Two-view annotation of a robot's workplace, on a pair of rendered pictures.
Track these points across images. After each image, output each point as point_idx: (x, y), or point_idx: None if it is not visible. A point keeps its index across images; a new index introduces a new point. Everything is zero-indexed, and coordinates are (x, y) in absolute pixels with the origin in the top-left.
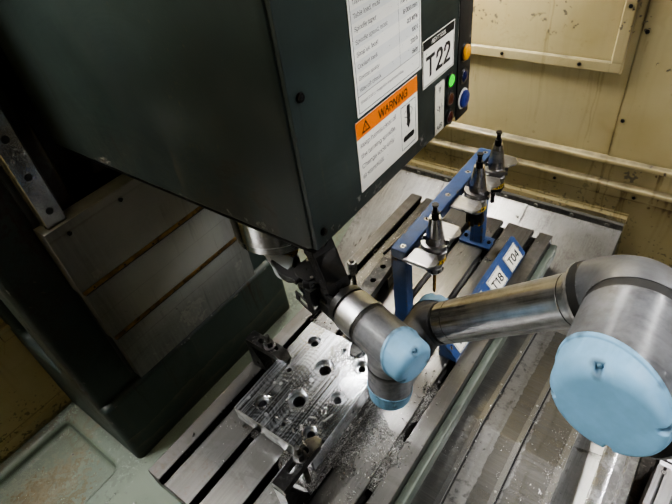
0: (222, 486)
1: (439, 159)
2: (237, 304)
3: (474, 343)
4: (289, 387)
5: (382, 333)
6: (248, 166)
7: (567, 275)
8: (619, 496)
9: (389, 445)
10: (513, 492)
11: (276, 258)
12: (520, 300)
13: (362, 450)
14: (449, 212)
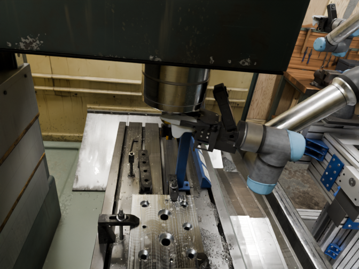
0: None
1: (123, 103)
2: (40, 218)
3: (210, 176)
4: (154, 236)
5: (284, 134)
6: (263, 5)
7: (343, 79)
8: (295, 214)
9: (219, 241)
10: (260, 239)
11: (182, 118)
12: (321, 101)
13: (210, 252)
14: (147, 125)
